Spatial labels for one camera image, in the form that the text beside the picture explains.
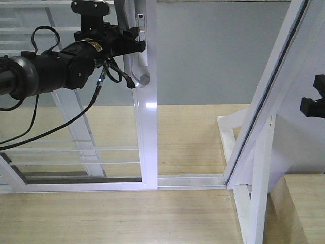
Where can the aluminium door floor track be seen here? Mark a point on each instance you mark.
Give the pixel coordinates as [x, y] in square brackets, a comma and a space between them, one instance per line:
[191, 182]

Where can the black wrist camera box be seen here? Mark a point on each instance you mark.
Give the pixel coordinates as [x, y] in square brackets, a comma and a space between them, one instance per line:
[90, 8]

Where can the white fixed door frame post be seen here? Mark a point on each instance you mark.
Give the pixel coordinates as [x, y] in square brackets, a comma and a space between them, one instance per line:
[248, 170]

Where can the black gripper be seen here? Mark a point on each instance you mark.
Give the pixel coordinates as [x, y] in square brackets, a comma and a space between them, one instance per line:
[98, 39]

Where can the silver curved door handle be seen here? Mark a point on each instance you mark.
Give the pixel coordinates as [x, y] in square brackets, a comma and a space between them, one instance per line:
[132, 19]

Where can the white wall panel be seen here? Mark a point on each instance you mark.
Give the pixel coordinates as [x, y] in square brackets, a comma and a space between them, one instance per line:
[298, 145]

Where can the light wooden platform box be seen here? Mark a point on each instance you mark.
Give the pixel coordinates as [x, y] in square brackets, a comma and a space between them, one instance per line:
[295, 209]

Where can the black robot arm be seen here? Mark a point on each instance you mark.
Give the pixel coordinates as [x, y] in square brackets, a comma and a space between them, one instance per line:
[30, 73]

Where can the silver door lock plate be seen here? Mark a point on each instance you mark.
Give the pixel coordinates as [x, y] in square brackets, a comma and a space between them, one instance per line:
[141, 24]

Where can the white framed sliding glass door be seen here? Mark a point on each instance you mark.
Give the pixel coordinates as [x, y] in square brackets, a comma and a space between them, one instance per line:
[61, 142]

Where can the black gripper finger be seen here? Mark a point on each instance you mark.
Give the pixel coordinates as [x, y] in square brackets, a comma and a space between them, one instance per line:
[319, 84]
[312, 108]

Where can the white wooden support frame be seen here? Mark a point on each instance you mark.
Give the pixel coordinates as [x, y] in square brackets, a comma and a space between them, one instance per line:
[226, 125]

